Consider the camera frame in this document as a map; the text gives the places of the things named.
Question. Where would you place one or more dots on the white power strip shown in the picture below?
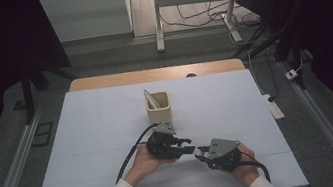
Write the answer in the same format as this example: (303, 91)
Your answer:
(274, 107)

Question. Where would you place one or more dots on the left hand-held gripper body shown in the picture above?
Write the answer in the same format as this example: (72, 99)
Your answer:
(162, 146)

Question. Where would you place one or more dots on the small white adapter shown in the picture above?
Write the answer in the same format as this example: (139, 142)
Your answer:
(291, 74)

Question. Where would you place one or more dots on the beige pen holder cup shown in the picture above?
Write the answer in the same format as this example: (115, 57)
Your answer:
(159, 113)

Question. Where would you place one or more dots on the black tripod stand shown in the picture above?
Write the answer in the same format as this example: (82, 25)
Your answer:
(288, 44)
(27, 95)

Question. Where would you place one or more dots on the white cabinet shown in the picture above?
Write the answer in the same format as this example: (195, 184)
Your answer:
(88, 15)

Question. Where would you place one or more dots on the black floor plate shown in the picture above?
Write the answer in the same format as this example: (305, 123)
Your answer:
(42, 134)

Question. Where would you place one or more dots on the white pen with label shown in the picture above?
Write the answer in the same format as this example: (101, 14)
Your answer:
(150, 99)

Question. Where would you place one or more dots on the person's right hand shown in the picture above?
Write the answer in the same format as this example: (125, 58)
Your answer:
(249, 169)

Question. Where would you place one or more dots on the person's left hand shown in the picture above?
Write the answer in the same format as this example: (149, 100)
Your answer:
(142, 168)

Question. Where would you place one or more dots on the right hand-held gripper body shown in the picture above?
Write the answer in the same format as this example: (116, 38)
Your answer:
(225, 156)

